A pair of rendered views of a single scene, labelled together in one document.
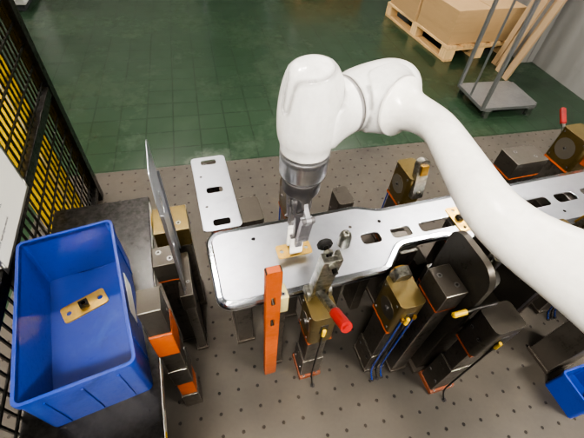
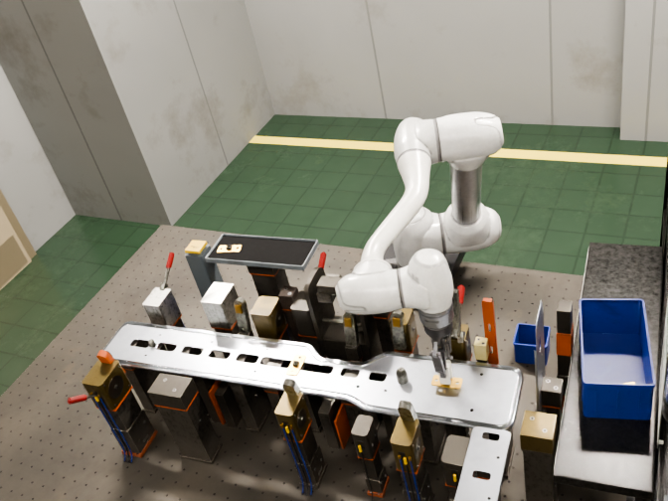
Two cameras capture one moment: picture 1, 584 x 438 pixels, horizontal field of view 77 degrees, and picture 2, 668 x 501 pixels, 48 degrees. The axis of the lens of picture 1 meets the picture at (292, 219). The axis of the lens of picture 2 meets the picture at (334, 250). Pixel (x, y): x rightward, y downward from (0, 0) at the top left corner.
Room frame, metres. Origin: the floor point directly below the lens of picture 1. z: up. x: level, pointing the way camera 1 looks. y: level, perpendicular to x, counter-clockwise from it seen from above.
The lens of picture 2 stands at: (1.60, 0.91, 2.61)
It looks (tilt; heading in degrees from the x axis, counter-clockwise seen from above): 37 degrees down; 229
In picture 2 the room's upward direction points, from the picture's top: 14 degrees counter-clockwise
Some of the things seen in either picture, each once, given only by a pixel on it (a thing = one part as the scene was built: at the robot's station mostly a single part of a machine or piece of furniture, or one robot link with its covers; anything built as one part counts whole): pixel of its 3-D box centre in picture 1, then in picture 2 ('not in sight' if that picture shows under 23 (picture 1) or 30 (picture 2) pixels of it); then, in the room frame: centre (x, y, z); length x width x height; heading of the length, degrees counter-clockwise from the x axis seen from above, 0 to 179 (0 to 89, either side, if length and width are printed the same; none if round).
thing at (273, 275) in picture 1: (270, 332); (493, 362); (0.34, 0.02, 0.95); 0.03 x 0.01 x 0.50; 111
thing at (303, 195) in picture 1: (300, 189); (438, 331); (0.52, -0.01, 1.22); 0.08 x 0.07 x 0.09; 21
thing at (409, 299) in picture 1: (386, 333); (410, 354); (0.39, -0.25, 0.88); 0.11 x 0.07 x 0.37; 21
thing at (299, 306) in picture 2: not in sight; (318, 339); (0.50, -0.56, 0.89); 0.12 x 0.07 x 0.38; 21
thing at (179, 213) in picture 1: (182, 262); (540, 467); (0.55, 0.29, 0.88); 0.08 x 0.08 x 0.36; 21
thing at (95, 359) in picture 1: (84, 314); (613, 356); (0.28, 0.36, 1.09); 0.30 x 0.17 x 0.13; 28
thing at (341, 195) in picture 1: (334, 224); (369, 461); (0.76, -0.13, 0.84); 0.10 x 0.05 x 0.29; 21
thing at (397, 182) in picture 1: (394, 206); (300, 444); (0.84, -0.33, 0.87); 0.12 x 0.07 x 0.35; 21
